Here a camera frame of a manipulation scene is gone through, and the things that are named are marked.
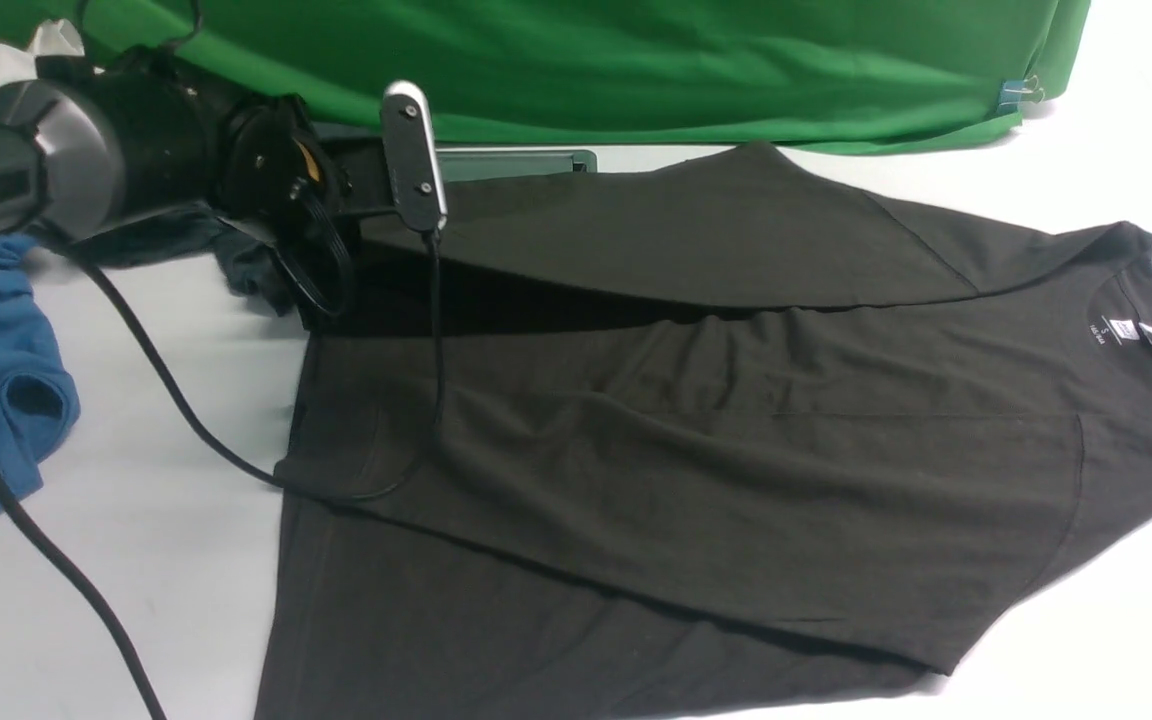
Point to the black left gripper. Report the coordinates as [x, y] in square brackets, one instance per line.
[279, 183]

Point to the gray long-sleeved shirt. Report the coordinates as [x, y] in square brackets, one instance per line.
[711, 436]

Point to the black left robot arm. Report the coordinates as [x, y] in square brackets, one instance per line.
[154, 141]

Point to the dark gray crumpled garment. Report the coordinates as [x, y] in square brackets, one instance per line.
[245, 264]

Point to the blue binder clip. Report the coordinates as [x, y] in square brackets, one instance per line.
[1016, 93]

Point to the green backdrop cloth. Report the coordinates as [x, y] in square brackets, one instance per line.
[850, 78]

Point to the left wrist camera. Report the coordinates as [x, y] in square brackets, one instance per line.
[414, 173]

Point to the metal table cable hatch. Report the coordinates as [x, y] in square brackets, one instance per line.
[463, 165]

